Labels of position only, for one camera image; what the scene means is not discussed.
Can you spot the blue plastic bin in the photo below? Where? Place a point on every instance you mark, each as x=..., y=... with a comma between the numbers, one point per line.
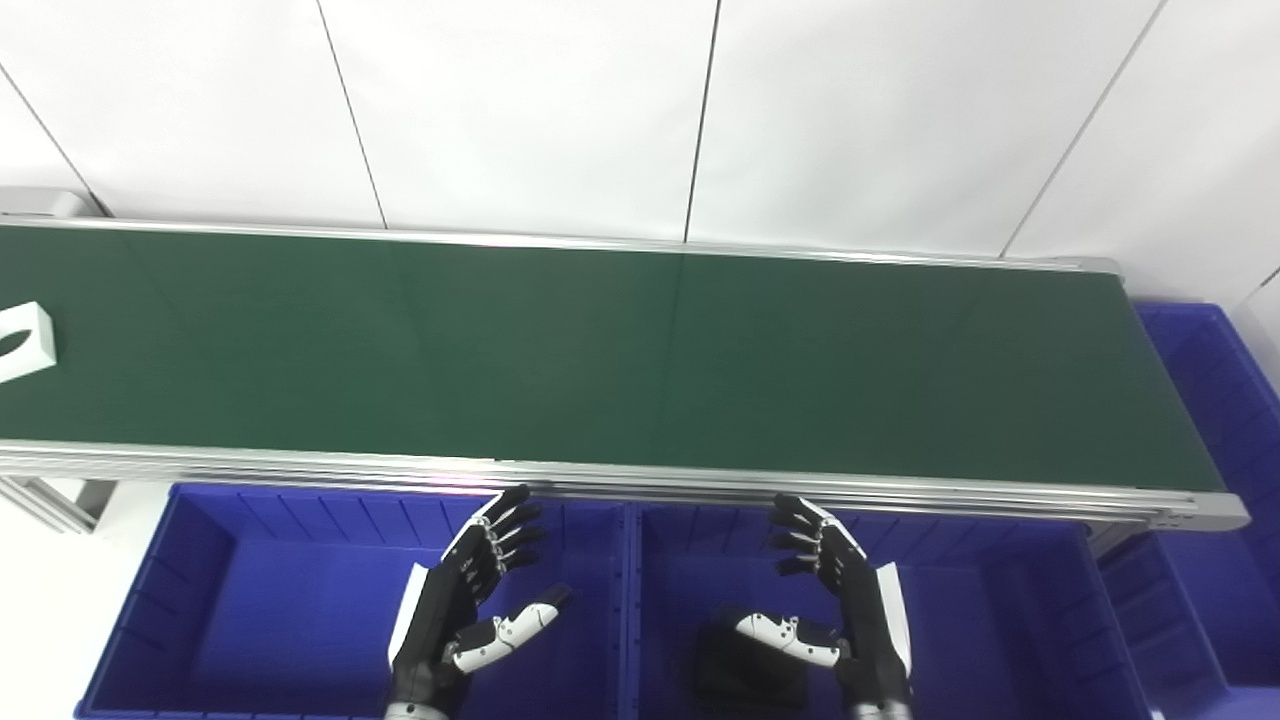
x=250, y=620
x=1220, y=420
x=1000, y=640

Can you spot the black block part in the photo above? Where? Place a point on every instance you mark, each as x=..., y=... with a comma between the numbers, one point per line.
x=730, y=672

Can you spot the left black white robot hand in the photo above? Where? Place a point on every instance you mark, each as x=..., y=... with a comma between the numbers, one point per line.
x=440, y=610

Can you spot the grey conveyor end housing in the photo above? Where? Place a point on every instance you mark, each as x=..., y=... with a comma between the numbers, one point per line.
x=45, y=203

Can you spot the white block with round hole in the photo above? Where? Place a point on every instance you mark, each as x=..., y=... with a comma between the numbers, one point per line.
x=40, y=328

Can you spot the green conveyor belt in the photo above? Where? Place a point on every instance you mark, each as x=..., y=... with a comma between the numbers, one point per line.
x=600, y=350

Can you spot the aluminium conveyor leg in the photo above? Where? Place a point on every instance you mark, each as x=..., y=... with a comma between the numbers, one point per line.
x=60, y=500

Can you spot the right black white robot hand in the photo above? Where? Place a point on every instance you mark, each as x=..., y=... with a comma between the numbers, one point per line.
x=870, y=620

